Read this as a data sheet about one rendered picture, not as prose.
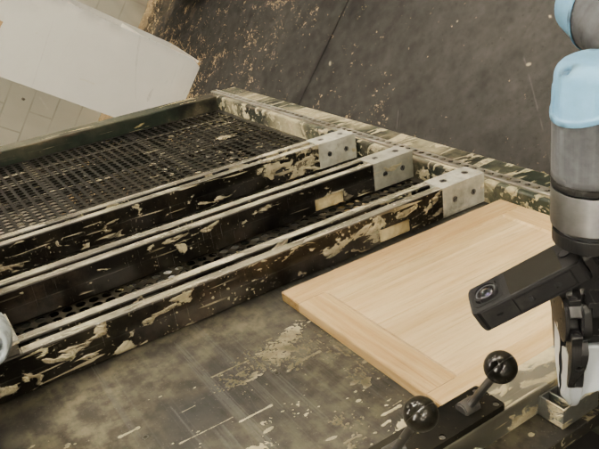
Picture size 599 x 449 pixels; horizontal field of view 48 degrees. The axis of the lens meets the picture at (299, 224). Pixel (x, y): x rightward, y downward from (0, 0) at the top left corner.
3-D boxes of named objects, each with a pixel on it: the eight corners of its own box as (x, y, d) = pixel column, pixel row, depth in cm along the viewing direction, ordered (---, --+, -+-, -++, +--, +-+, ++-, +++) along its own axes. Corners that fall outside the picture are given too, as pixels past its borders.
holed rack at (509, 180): (589, 201, 134) (589, 199, 134) (579, 206, 133) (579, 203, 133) (217, 90, 265) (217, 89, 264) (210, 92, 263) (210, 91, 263)
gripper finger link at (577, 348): (587, 397, 65) (591, 322, 61) (570, 397, 66) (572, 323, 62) (575, 365, 69) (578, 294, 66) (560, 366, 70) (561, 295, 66)
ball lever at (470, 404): (485, 417, 85) (530, 365, 75) (463, 430, 84) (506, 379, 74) (465, 392, 87) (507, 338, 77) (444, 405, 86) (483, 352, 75)
